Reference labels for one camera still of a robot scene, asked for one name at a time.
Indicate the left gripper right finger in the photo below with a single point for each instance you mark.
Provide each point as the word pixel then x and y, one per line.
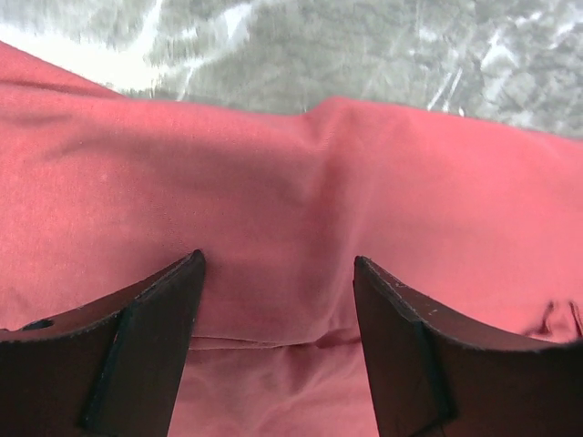
pixel 433 371

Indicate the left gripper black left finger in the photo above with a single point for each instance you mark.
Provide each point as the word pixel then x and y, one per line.
pixel 109 368

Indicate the pink t shirt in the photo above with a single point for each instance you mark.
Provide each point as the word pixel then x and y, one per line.
pixel 101 191

